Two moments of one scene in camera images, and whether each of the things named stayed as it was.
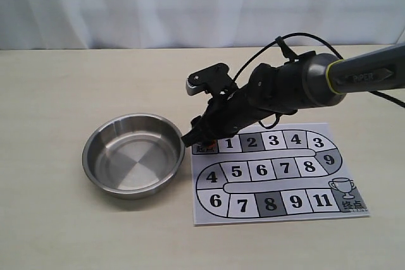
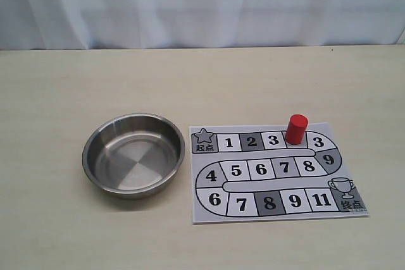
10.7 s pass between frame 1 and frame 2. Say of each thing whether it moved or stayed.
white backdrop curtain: stayed
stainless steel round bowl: stayed
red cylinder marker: moved
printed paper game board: stayed
